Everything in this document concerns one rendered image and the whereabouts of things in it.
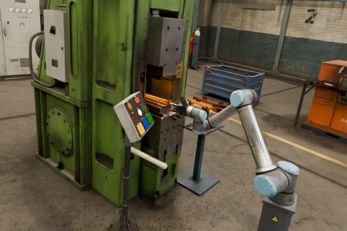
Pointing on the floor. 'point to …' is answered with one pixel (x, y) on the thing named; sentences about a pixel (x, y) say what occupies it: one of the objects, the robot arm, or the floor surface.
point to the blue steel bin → (230, 80)
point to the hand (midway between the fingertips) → (171, 102)
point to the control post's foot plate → (123, 226)
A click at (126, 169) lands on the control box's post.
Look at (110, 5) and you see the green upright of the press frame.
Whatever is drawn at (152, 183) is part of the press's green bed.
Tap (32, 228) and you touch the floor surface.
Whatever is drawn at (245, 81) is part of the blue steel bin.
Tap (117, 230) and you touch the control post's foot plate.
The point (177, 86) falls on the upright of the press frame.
